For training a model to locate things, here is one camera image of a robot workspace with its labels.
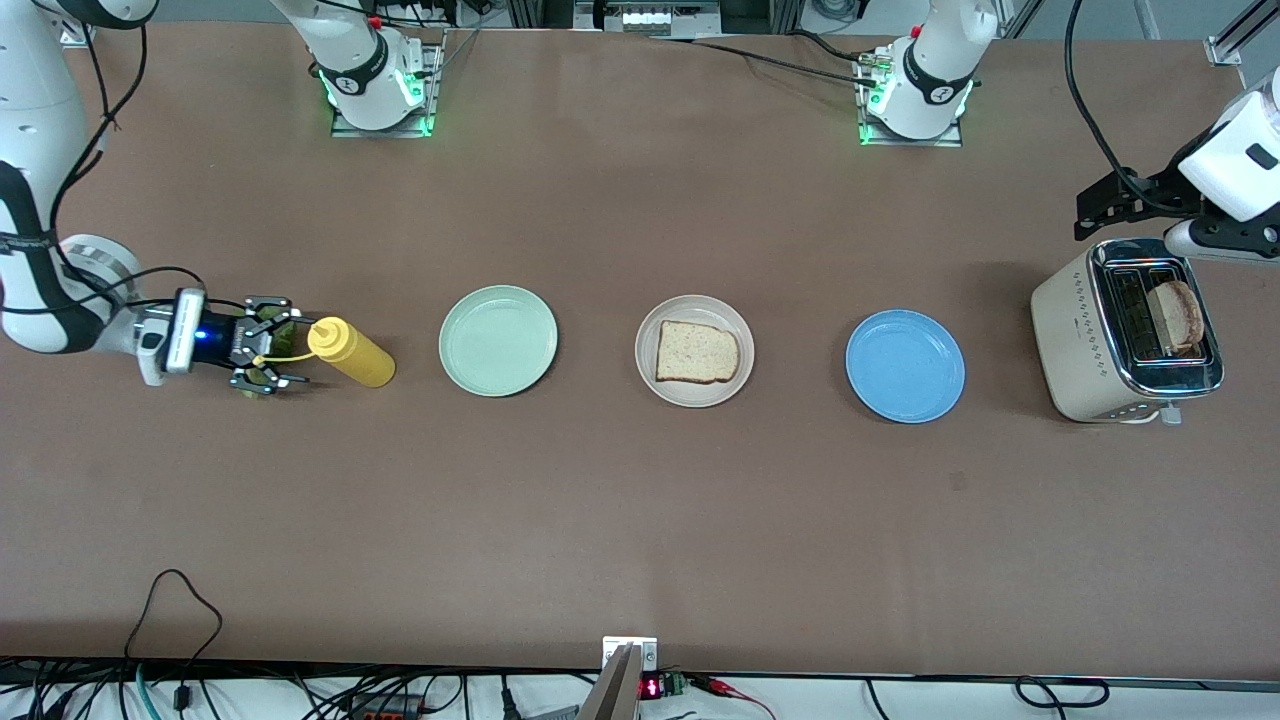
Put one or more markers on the beige chrome toaster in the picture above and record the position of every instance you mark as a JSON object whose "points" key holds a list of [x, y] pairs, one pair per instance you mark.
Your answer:
{"points": [[1075, 340]]}

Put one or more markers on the pale green plate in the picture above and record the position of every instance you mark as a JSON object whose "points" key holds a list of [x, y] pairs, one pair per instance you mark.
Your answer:
{"points": [[498, 340]]}

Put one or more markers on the green lettuce leaf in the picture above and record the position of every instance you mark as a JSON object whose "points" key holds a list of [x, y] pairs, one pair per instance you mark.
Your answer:
{"points": [[280, 335]]}

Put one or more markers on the white power strip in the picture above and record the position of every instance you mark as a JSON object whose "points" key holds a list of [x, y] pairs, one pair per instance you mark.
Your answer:
{"points": [[645, 18]]}

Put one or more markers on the red digit display module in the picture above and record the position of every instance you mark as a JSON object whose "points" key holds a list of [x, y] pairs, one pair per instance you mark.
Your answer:
{"points": [[652, 687]]}

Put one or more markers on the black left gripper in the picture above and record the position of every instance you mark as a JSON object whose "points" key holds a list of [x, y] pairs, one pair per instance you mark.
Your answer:
{"points": [[1150, 194]]}

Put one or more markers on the grey metal camera mount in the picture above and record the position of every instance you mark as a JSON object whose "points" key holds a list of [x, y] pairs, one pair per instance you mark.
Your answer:
{"points": [[615, 690]]}

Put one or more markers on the aluminium frame profile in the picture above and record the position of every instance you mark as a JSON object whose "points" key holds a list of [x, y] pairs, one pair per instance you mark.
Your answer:
{"points": [[80, 38], [1222, 50]]}

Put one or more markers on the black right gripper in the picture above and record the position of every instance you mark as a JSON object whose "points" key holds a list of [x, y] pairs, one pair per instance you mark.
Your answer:
{"points": [[222, 343]]}

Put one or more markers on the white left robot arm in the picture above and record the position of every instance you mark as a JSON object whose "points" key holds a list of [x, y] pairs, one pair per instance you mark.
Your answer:
{"points": [[925, 70]]}

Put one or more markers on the blue plate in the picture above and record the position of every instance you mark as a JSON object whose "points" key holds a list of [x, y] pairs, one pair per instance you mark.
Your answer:
{"points": [[905, 366]]}

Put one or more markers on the toasted bread slice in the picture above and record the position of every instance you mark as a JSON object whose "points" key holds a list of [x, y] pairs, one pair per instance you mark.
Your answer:
{"points": [[1180, 315], [698, 352]]}

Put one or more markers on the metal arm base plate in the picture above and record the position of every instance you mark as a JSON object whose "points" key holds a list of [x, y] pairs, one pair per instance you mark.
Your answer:
{"points": [[910, 142], [380, 132]]}

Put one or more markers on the yellow mustard squeeze bottle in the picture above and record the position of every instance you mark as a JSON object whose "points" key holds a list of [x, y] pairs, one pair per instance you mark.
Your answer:
{"points": [[360, 362]]}

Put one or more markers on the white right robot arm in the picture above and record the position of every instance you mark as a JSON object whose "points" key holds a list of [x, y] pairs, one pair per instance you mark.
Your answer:
{"points": [[30, 120]]}

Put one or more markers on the beige plate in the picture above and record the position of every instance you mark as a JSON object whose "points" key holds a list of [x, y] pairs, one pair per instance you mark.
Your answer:
{"points": [[694, 395]]}

